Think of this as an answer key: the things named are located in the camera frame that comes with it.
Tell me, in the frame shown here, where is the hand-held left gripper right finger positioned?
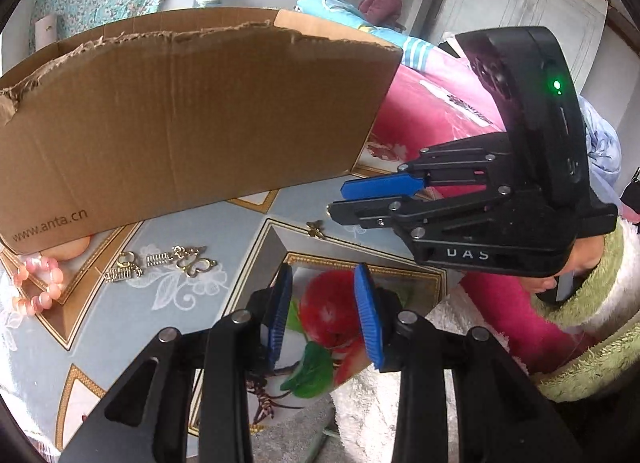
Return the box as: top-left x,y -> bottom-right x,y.
354,264 -> 586,463

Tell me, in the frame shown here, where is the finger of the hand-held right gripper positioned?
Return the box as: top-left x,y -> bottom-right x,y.
341,132 -> 514,200
327,183 -> 511,239

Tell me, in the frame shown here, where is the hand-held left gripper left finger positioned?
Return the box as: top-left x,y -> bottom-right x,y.
60,263 -> 293,463

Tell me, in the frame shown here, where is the large gold butterfly pendant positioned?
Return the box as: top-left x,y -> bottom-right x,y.
171,243 -> 219,279

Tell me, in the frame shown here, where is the gold hoop earring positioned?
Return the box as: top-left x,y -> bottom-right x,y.
104,252 -> 145,285

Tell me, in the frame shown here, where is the brown cardboard box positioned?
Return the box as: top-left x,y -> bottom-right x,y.
0,7 -> 405,255

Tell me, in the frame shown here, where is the pink bead bracelet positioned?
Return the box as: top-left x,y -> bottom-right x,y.
12,253 -> 64,317

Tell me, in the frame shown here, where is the person's right forearm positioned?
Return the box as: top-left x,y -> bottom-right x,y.
530,220 -> 640,404

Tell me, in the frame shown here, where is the person's right hand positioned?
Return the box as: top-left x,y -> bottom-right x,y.
520,238 -> 603,302

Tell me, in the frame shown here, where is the light blue cloth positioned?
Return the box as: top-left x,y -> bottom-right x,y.
579,96 -> 622,190

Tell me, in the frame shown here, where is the pink floral blanket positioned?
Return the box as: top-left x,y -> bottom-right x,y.
352,23 -> 596,375

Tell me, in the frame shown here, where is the fruit print tablecloth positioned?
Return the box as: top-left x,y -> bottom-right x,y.
0,143 -> 451,463

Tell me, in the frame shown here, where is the blue printed pillow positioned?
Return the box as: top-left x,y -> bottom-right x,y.
295,0 -> 426,69

